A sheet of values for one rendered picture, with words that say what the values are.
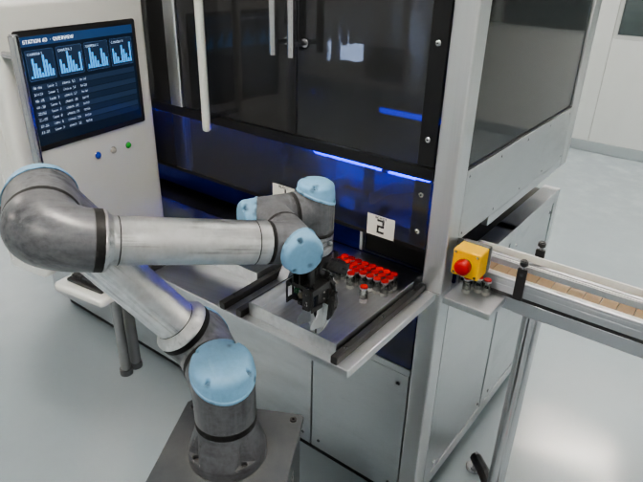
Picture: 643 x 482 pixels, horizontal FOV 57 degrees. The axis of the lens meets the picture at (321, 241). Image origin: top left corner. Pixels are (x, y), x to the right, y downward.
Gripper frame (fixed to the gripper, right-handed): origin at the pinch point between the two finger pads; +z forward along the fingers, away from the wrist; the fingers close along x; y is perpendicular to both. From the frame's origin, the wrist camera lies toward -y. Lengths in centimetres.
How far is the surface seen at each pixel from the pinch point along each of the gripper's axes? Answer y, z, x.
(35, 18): 5, -58, -88
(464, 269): -32.5, -7.6, 19.1
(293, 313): -5.6, 4.3, -11.9
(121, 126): -17, -25, -90
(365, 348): -5.1, 4.5, 9.4
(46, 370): -5, 93, -150
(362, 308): -18.0, 4.2, 0.0
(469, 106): -38, -45, 12
